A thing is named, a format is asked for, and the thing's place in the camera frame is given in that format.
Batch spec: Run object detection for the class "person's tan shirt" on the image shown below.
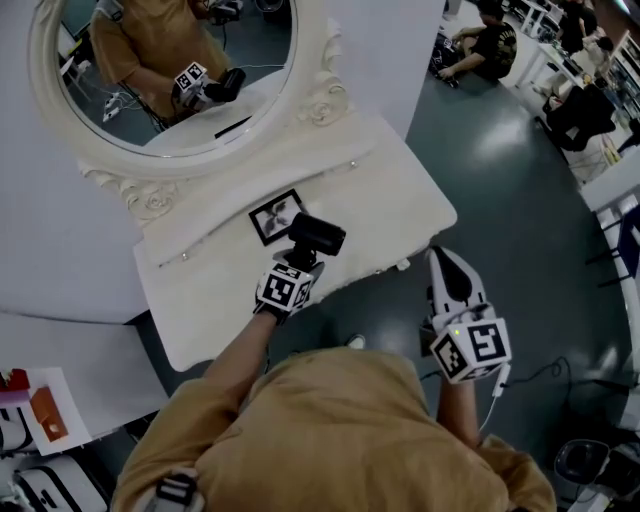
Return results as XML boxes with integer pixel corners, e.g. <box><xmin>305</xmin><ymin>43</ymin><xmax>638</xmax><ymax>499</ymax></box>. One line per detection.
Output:
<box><xmin>110</xmin><ymin>347</ymin><xmax>557</xmax><ymax>512</ymax></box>

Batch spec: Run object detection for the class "oval mirror white carved frame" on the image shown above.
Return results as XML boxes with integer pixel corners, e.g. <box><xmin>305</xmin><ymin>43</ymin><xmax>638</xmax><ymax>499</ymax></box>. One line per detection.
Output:
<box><xmin>27</xmin><ymin>0</ymin><xmax>352</xmax><ymax>227</ymax></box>

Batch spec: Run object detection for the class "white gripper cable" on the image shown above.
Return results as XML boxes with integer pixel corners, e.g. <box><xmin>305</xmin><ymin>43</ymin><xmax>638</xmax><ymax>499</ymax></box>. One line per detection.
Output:
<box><xmin>478</xmin><ymin>362</ymin><xmax>512</xmax><ymax>435</ymax></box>

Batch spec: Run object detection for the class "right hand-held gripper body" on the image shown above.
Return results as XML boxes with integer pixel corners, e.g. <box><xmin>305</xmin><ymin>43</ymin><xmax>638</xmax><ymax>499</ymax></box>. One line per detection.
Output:
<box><xmin>421</xmin><ymin>303</ymin><xmax>514</xmax><ymax>385</ymax></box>

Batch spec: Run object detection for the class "black round pot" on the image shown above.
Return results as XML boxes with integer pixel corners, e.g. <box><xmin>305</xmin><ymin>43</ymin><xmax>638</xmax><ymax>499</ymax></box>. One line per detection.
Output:
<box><xmin>553</xmin><ymin>438</ymin><xmax>612</xmax><ymax>487</ymax></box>

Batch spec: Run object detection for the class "large white case black trim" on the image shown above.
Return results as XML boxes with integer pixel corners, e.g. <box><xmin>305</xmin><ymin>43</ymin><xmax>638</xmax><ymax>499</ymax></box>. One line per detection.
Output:
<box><xmin>13</xmin><ymin>463</ymin><xmax>110</xmax><ymax>512</ymax></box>

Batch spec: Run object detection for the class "white vanity dressing table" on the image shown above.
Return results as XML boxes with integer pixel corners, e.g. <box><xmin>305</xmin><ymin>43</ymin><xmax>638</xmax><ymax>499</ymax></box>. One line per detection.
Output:
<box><xmin>27</xmin><ymin>0</ymin><xmax>459</xmax><ymax>374</ymax></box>

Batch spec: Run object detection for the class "small white case black trim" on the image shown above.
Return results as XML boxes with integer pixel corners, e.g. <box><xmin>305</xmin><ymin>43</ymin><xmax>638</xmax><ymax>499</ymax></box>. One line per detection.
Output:
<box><xmin>0</xmin><ymin>406</ymin><xmax>35</xmax><ymax>455</ymax></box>

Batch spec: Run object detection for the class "small black picture frame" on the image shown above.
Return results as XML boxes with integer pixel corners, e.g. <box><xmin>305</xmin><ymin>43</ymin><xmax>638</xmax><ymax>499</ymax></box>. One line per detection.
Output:
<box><xmin>247</xmin><ymin>188</ymin><xmax>309</xmax><ymax>248</ymax></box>

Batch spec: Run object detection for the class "red box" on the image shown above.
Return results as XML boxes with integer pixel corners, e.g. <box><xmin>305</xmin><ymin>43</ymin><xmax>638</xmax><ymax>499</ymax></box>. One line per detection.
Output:
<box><xmin>0</xmin><ymin>368</ymin><xmax>31</xmax><ymax>395</ymax></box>

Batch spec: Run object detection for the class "grey chest strap buckle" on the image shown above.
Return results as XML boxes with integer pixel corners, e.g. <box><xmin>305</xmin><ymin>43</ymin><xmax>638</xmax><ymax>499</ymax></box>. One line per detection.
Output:
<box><xmin>153</xmin><ymin>468</ymin><xmax>202</xmax><ymax>512</ymax></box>

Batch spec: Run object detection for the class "orange box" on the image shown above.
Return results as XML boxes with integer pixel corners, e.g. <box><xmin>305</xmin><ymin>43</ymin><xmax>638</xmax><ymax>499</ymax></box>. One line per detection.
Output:
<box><xmin>29</xmin><ymin>385</ymin><xmax>70</xmax><ymax>444</ymax></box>

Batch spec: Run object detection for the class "white side table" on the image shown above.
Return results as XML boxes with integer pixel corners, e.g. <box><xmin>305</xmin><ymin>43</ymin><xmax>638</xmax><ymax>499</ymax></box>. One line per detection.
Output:
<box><xmin>0</xmin><ymin>366</ymin><xmax>95</xmax><ymax>457</ymax></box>

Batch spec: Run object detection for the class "black hair dryer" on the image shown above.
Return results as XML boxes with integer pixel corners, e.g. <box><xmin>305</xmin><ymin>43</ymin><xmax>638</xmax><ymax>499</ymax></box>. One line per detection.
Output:
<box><xmin>286</xmin><ymin>211</ymin><xmax>348</xmax><ymax>272</ymax></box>

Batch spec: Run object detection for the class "blue chair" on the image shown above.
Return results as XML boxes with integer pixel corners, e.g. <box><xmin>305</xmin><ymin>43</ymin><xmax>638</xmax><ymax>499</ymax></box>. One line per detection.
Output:
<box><xmin>584</xmin><ymin>193</ymin><xmax>640</xmax><ymax>290</ymax></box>

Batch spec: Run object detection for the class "person's left forearm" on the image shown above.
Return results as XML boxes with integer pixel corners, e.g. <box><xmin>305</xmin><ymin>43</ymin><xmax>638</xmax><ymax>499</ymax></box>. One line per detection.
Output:
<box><xmin>199</xmin><ymin>310</ymin><xmax>277</xmax><ymax>401</ymax></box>

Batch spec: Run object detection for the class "black office chair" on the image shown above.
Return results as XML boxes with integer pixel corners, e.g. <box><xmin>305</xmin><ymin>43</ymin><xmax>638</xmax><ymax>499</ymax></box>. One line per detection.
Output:
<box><xmin>543</xmin><ymin>83</ymin><xmax>618</xmax><ymax>154</ymax></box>

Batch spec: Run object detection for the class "black floor cable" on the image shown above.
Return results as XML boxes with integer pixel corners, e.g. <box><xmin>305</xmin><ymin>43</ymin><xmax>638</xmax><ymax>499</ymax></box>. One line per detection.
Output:
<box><xmin>418</xmin><ymin>356</ymin><xmax>572</xmax><ymax>397</ymax></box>

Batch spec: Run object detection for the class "person's right forearm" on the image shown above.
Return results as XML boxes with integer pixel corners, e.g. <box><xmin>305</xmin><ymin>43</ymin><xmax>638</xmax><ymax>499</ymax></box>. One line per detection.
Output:
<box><xmin>436</xmin><ymin>377</ymin><xmax>485</xmax><ymax>450</ymax></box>

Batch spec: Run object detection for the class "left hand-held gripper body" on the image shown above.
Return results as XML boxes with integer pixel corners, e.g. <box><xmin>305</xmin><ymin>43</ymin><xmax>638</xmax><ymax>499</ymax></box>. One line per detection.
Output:
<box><xmin>252</xmin><ymin>259</ymin><xmax>325</xmax><ymax>327</ymax></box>

